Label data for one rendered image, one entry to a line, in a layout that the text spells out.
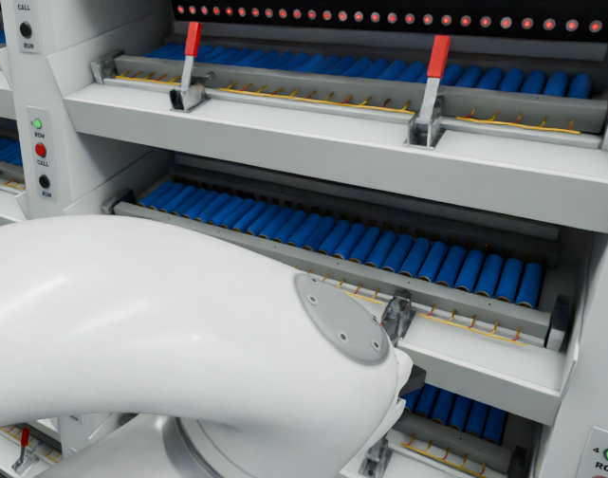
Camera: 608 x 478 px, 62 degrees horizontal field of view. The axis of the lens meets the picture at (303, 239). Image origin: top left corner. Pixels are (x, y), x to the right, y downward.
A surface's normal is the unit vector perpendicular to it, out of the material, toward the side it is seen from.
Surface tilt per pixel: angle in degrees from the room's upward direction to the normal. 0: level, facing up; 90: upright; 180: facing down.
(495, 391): 108
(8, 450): 19
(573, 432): 90
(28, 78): 90
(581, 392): 90
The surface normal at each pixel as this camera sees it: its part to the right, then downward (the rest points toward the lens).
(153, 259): 0.33, -0.80
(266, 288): 0.54, -0.72
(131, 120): -0.47, 0.57
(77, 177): 0.88, 0.22
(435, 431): -0.09, -0.79
